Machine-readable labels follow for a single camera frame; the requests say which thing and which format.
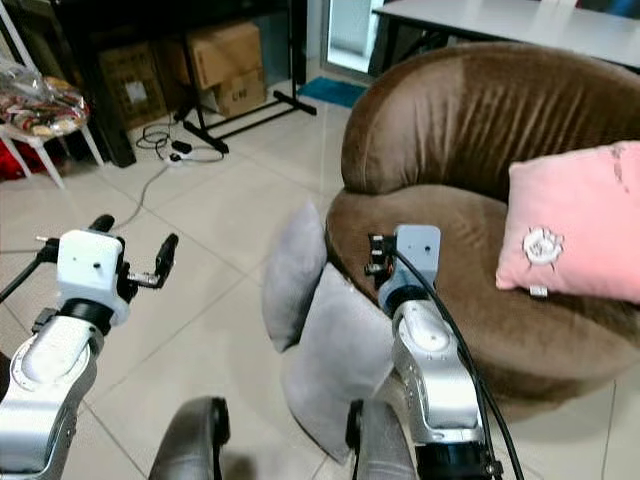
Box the pink pillow with white patch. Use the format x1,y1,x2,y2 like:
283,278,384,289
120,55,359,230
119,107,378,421
496,140,640,304

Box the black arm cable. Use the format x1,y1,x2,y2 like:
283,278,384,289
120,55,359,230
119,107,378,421
0,236,61,303
393,247,527,480

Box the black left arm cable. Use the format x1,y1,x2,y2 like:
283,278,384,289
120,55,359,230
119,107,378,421
0,236,61,303

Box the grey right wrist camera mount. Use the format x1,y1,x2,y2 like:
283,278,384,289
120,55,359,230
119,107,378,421
393,224,443,291

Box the small printed cardboard box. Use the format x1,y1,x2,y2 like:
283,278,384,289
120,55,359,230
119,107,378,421
210,68,269,117

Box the grey square pillow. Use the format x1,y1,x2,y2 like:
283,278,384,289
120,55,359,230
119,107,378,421
262,200,329,353
280,262,396,463

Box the large plain cardboard box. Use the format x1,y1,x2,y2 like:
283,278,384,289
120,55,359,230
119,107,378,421
186,22,264,89

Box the clear plastic bag of goods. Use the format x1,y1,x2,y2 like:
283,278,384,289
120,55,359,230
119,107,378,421
0,60,89,138

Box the black floor cable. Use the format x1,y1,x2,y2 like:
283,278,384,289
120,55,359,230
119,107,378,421
140,120,229,166

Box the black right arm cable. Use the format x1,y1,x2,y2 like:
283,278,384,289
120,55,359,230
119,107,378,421
393,247,527,480

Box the white plastic stool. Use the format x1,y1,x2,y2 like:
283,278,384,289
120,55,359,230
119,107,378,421
0,120,106,191

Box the grey robot leg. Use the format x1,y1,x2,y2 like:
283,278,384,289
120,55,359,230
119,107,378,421
148,396,231,480
345,398,416,480

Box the red bag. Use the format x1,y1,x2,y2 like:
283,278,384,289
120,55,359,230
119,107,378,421
0,142,41,181

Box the glass door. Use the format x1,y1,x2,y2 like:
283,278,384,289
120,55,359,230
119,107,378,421
322,0,381,73

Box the blue floor mat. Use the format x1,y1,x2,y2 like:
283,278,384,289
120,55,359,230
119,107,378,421
297,76,366,109

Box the brown round velvet sofa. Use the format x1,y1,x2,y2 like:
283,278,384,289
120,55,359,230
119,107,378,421
325,40,640,421

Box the cardboard box with white label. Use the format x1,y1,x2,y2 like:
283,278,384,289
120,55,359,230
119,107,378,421
98,42,169,126

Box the grey left robot leg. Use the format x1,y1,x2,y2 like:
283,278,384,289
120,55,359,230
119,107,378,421
148,396,231,480

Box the grey right robot leg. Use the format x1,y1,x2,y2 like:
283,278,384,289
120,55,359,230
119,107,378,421
345,398,416,480

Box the grey floor cable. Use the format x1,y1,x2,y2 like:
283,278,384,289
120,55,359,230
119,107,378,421
0,165,171,256

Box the grey table with black legs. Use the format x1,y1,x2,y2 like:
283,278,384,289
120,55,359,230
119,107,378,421
370,0,640,76

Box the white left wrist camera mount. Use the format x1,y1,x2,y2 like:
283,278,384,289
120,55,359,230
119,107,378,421
56,229,125,304

